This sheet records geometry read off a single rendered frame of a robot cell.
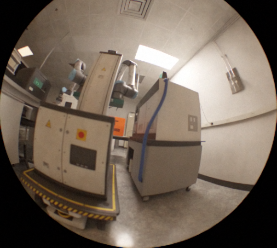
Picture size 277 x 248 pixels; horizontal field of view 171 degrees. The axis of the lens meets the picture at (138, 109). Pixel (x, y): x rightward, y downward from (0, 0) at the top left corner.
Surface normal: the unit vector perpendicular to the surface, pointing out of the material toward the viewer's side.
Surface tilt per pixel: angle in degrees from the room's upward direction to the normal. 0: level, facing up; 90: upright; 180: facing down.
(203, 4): 180
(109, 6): 180
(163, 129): 90
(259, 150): 90
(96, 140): 90
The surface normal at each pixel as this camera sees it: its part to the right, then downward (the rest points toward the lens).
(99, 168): 0.24, -0.25
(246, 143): -0.96, -0.18
